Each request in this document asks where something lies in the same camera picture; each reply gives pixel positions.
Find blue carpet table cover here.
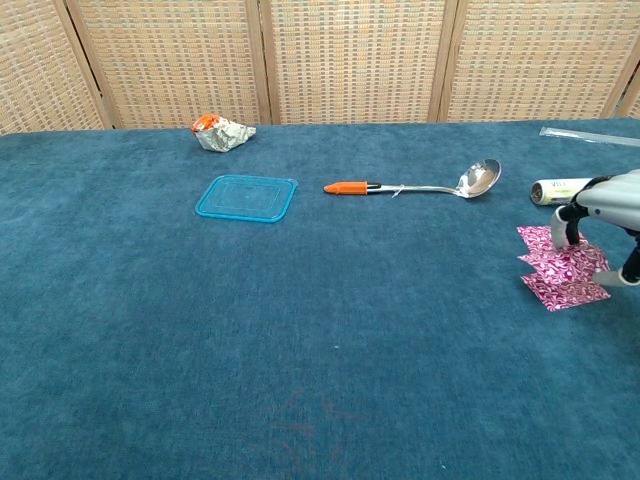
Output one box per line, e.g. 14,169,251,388
0,117,640,480

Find clear plastic wrapped stick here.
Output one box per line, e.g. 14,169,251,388
539,125,640,148

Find steel ladle with orange handle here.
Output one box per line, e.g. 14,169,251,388
322,158,503,200

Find woven rattan screen panel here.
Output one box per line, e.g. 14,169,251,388
437,0,640,124
0,0,114,136
257,0,459,126
64,0,274,130

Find crumpled orange silver snack wrapper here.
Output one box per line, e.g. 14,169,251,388
191,113,258,154

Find blue plastic container lid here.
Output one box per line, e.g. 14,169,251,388
193,174,299,225

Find pink patterned cloth strip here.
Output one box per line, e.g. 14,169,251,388
517,243,612,282

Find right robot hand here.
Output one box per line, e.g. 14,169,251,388
549,168,640,288

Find white green cling film roll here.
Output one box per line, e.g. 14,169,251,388
530,177,596,207

